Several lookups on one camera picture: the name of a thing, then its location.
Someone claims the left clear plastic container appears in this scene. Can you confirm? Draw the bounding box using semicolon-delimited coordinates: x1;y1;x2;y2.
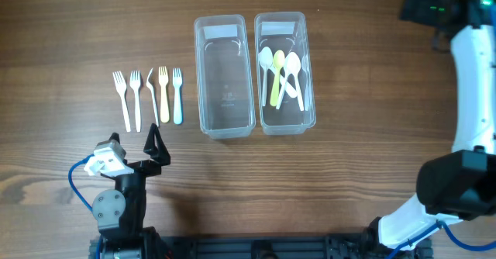
194;15;256;140

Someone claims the clear plastic container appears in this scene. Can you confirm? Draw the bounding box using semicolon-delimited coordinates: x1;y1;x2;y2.
254;12;316;136
194;15;256;140

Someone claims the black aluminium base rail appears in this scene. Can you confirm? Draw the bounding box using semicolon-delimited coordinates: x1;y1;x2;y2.
88;232;433;259

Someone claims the long white plastic spoon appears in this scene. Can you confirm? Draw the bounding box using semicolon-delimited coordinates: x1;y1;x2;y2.
269;65;298;98

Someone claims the right clear plastic container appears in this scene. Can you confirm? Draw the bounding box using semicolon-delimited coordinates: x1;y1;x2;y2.
254;12;316;136

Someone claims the wide-handled white spoon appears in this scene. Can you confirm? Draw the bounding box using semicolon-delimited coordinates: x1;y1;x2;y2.
288;52;304;112

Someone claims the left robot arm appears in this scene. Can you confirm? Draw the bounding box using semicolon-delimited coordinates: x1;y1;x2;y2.
84;123;174;259

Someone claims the yellow plastic spoon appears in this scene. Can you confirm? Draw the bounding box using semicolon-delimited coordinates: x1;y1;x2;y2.
270;50;285;106

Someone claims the light blue plastic fork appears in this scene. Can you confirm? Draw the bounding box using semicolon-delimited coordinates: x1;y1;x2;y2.
173;67;183;125

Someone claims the thin white plastic spoon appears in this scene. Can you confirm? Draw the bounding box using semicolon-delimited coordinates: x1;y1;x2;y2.
258;47;273;106

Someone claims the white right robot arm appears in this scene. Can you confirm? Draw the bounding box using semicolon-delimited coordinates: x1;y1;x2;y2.
360;0;495;258

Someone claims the outermost white plastic spoon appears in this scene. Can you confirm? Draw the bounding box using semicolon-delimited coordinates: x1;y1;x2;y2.
276;52;294;109

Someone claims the yellow plastic fork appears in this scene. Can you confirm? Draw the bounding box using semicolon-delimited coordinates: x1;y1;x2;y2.
159;66;170;123

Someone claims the white plastic fork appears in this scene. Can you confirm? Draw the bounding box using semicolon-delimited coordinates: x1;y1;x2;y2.
112;71;131;133
146;68;160;126
129;71;142;132

